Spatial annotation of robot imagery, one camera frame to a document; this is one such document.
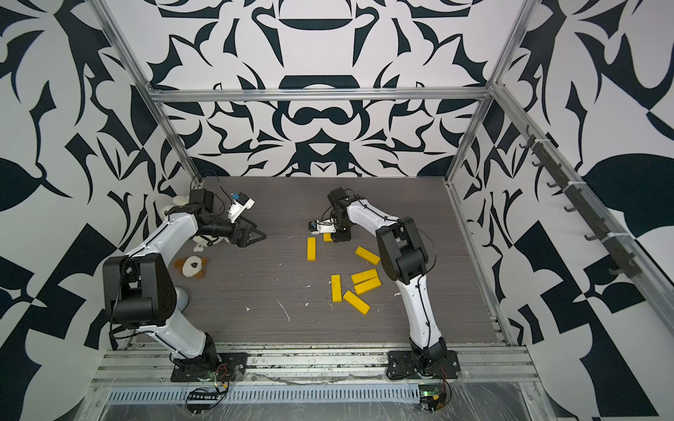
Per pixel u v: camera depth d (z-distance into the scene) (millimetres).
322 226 911
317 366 758
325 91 952
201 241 770
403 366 743
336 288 887
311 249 971
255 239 793
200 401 723
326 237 961
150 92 899
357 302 854
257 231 792
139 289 464
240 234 772
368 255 965
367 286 890
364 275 911
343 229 890
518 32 762
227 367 728
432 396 712
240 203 777
